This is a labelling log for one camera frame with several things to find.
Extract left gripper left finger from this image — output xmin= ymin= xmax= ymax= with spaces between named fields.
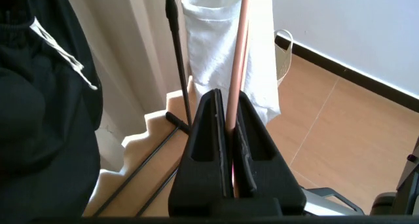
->
xmin=168 ymin=88 xmax=234 ymax=217

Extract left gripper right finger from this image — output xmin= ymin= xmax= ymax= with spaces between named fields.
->
xmin=232 ymin=90 xmax=308 ymax=217

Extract white printed t-shirt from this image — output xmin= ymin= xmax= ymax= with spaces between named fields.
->
xmin=181 ymin=0 xmax=282 ymax=126

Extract black shorts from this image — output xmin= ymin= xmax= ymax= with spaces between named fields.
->
xmin=0 ymin=0 xmax=104 ymax=218

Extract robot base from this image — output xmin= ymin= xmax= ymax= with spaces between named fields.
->
xmin=302 ymin=135 xmax=419 ymax=217

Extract white laundry basket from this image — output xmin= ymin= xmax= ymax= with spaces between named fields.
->
xmin=273 ymin=28 xmax=295 ymax=87

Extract black clothes rack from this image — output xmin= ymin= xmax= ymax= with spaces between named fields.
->
xmin=93 ymin=0 xmax=194 ymax=217

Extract white curtain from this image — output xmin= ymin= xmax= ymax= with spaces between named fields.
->
xmin=62 ymin=0 xmax=197 ymax=172

